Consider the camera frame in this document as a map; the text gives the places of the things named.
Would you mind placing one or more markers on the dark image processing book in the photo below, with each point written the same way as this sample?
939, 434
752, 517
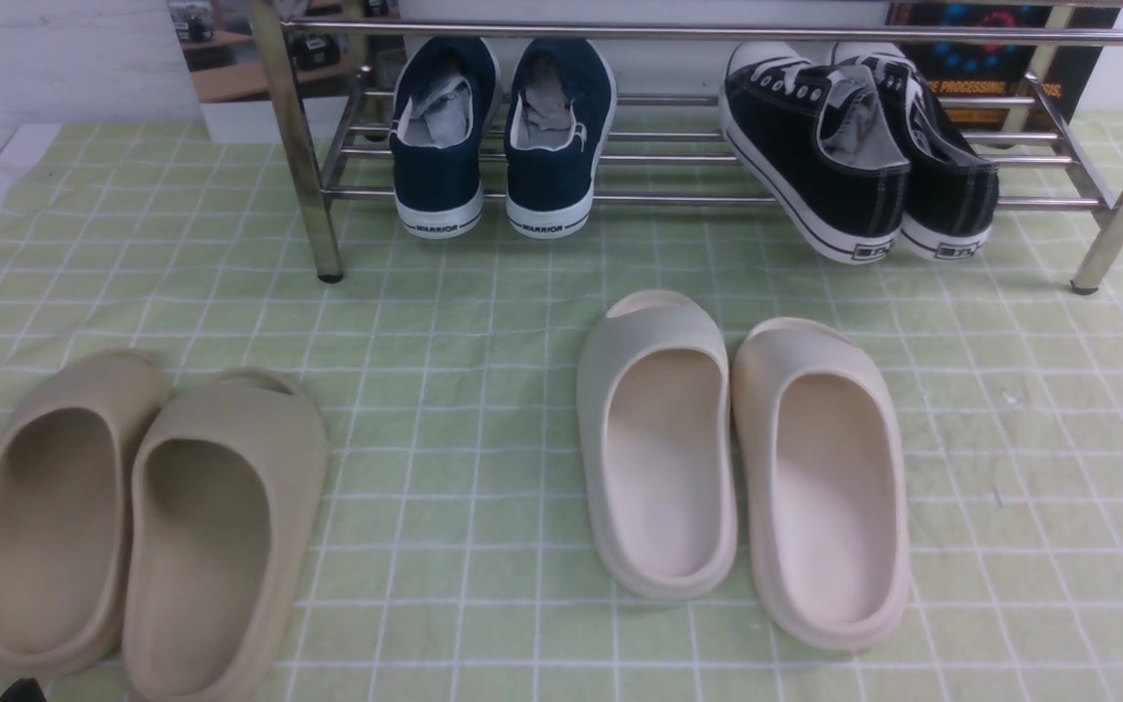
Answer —
965, 70

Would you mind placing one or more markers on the tan foam slipper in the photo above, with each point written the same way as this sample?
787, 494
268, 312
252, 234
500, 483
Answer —
65, 510
225, 490

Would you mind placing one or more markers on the navy blue sneaker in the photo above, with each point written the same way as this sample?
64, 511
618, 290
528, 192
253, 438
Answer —
445, 99
563, 100

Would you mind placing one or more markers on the left cream foam slipper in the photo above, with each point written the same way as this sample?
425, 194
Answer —
653, 409

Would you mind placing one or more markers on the cream foam slipper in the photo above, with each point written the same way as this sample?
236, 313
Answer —
826, 484
653, 409

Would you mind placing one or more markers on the black object at bottom edge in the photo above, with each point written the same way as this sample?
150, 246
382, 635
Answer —
24, 690

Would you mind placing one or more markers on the black canvas sneaker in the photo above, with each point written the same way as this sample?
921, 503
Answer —
818, 138
952, 191

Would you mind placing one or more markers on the right cream foam slipper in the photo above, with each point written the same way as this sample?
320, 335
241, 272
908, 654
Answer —
826, 484

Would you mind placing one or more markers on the right navy blue sneaker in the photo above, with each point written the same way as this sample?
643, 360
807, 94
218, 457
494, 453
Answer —
563, 100

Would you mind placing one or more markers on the leaning photo board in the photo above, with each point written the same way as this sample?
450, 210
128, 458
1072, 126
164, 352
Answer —
230, 81

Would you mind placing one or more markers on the left navy blue sneaker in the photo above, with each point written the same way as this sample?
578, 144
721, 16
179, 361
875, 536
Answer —
445, 99

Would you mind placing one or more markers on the right tan foam slipper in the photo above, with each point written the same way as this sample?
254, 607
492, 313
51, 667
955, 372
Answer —
225, 490

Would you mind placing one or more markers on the left tan foam slipper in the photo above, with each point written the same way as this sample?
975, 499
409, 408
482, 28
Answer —
65, 510

